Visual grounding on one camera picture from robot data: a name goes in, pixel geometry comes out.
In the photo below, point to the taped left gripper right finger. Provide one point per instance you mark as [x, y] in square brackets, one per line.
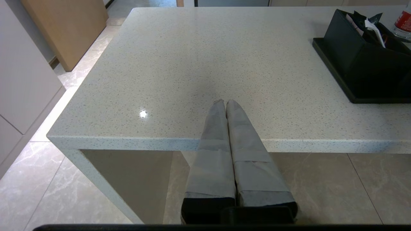
[253, 173]

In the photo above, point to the black rectangular serving tray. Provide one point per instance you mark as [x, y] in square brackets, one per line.
[379, 100]

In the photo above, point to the black sachet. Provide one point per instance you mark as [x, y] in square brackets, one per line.
[360, 16]

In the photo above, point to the red-capped clear water bottle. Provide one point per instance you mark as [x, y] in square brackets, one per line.
[404, 22]

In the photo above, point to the black sachet holder box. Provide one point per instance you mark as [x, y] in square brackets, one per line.
[369, 70]

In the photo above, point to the cream tall cabinet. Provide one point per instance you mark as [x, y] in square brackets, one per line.
[22, 80]

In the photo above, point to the light wooden door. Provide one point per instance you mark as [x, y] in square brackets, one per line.
[70, 29]

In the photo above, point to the white wrapped stirrer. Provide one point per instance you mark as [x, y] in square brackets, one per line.
[377, 32]

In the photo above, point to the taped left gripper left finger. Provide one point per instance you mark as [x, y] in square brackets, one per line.
[212, 166]

